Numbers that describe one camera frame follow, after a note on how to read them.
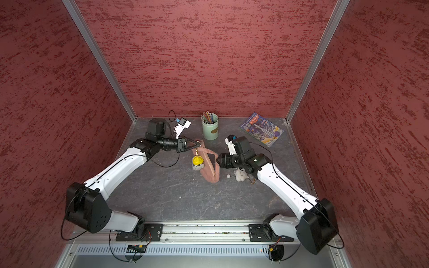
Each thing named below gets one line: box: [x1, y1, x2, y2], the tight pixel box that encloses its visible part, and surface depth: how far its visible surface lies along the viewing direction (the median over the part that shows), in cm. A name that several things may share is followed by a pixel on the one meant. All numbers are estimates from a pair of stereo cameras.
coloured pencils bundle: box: [200, 110, 214, 124], surface depth 105 cm
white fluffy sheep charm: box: [226, 167, 251, 183], surface depth 91 cm
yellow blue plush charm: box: [192, 155, 205, 171], surface depth 84 cm
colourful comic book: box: [239, 111, 285, 148], surface depth 116 cm
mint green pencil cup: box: [201, 112, 219, 141], surface depth 105 cm
